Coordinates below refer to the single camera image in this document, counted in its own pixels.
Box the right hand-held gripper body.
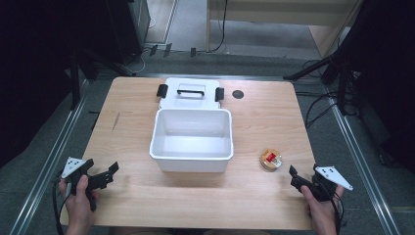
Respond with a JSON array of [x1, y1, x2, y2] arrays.
[[300, 164, 354, 203]]

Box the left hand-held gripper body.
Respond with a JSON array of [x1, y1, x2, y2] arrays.
[[60, 157, 102, 212]]

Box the round tin with red label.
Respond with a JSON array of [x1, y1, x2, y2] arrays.
[[259, 148, 283, 171]]

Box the white plastic storage box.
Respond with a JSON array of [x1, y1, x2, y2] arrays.
[[149, 108, 235, 173]]

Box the person's left hand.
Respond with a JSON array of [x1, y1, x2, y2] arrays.
[[58, 174, 101, 235]]

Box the person's right hand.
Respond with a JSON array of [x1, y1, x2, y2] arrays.
[[300, 184, 346, 235]]

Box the black metal stand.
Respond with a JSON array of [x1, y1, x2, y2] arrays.
[[67, 47, 136, 112], [282, 38, 363, 116]]

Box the black curtain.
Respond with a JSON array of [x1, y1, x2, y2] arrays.
[[336, 0, 415, 174], [0, 0, 125, 169]]

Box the dark cabinet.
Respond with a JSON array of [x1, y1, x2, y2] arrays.
[[106, 0, 152, 66]]

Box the light wooden furniture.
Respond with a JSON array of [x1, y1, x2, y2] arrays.
[[206, 0, 364, 59]]

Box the metal floor rail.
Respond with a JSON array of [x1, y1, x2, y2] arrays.
[[9, 78, 91, 235], [324, 86, 401, 235]]

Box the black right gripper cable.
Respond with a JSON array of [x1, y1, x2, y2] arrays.
[[327, 184, 346, 235]]

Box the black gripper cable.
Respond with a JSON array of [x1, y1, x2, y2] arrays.
[[327, 184, 346, 235], [51, 175, 72, 235]]

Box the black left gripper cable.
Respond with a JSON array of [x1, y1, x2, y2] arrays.
[[51, 175, 72, 235]]

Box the black floor cables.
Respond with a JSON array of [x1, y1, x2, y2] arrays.
[[294, 90, 348, 130]]

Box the white box lid black handle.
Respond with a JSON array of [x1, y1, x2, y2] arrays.
[[156, 76, 226, 111]]

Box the white floor cable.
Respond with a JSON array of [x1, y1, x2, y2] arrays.
[[129, 48, 147, 74]]

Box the black hanging cable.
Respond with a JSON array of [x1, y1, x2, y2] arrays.
[[210, 0, 229, 54]]

